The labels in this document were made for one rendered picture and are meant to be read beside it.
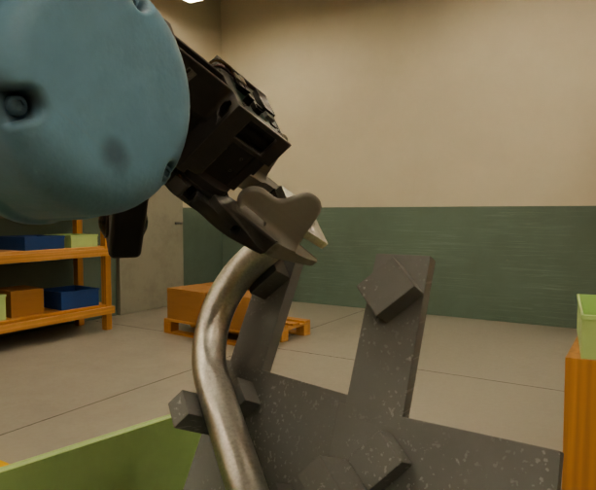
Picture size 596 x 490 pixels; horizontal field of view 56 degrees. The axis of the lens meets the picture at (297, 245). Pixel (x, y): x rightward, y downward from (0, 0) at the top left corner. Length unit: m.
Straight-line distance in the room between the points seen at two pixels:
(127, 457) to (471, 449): 0.35
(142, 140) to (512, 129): 6.39
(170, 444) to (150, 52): 0.50
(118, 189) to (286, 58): 7.66
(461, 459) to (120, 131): 0.30
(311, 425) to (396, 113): 6.55
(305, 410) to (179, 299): 5.14
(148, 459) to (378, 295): 0.32
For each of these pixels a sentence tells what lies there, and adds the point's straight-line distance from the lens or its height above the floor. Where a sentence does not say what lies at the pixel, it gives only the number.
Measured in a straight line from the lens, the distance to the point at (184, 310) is 5.55.
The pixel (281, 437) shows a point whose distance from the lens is 0.49.
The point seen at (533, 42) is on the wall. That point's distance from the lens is 6.68.
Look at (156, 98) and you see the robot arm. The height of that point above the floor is 1.21.
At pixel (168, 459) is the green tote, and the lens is 0.65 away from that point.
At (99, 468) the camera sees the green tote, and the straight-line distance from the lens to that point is 0.60.
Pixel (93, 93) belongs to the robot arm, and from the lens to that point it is 0.17.
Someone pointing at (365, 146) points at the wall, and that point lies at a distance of 7.05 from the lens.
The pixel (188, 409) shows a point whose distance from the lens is 0.49.
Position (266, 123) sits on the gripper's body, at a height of 1.24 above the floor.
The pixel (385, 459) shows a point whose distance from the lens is 0.39.
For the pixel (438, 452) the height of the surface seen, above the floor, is 1.02.
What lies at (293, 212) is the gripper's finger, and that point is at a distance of 0.43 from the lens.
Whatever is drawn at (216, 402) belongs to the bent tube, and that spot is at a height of 1.02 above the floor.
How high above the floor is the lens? 1.17
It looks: 3 degrees down
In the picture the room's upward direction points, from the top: straight up
